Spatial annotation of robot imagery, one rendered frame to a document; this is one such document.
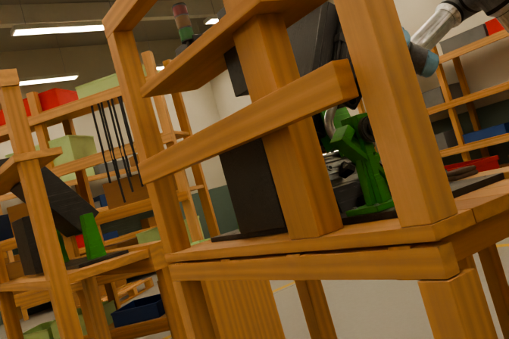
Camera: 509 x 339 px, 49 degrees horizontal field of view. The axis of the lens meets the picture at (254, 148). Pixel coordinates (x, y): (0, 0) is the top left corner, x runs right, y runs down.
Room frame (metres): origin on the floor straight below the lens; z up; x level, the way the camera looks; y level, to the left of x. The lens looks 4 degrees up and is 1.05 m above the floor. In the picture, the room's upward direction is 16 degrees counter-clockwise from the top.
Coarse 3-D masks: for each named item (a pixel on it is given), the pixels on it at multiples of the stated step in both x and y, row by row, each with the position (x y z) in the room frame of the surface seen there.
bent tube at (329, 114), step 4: (332, 108) 1.81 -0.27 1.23; (336, 108) 1.83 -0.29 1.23; (328, 112) 1.80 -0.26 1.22; (332, 112) 1.80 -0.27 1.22; (324, 116) 1.81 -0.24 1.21; (328, 116) 1.79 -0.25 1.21; (332, 116) 1.79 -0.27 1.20; (324, 120) 1.79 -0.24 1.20; (328, 120) 1.78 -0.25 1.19; (332, 120) 1.79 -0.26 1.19; (324, 124) 1.79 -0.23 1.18; (328, 124) 1.78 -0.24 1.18; (332, 124) 1.78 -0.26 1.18; (328, 128) 1.77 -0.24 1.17; (332, 128) 1.77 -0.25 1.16; (328, 132) 1.78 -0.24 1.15; (332, 132) 1.77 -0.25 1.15; (332, 136) 1.77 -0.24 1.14; (380, 160) 1.80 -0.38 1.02
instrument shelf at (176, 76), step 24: (264, 0) 1.41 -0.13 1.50; (288, 0) 1.46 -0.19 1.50; (312, 0) 1.52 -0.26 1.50; (216, 24) 1.60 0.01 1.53; (240, 24) 1.55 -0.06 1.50; (288, 24) 1.69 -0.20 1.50; (192, 48) 1.75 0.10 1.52; (216, 48) 1.74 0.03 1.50; (168, 72) 1.92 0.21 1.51; (192, 72) 1.96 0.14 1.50; (216, 72) 2.07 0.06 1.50; (144, 96) 2.14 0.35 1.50
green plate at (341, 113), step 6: (342, 108) 1.97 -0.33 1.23; (324, 114) 1.92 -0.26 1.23; (336, 114) 1.94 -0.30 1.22; (342, 114) 1.95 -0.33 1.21; (348, 114) 1.97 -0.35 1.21; (336, 120) 1.93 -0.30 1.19; (324, 126) 1.94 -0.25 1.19; (336, 126) 1.92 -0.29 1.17; (324, 138) 1.95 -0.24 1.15; (324, 144) 1.96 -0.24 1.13; (330, 150) 1.94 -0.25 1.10; (336, 150) 1.98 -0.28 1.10; (342, 156) 1.88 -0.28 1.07
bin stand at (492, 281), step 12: (480, 252) 2.07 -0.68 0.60; (492, 252) 2.05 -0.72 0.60; (468, 264) 2.39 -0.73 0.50; (492, 264) 2.05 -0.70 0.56; (492, 276) 2.06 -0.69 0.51; (504, 276) 2.07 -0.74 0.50; (492, 288) 2.07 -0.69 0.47; (504, 288) 2.06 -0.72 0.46; (492, 300) 2.08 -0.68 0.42; (504, 300) 2.05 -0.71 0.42; (504, 312) 2.05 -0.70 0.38; (492, 324) 2.41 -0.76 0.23; (504, 324) 2.07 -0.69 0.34; (504, 336) 2.08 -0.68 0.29
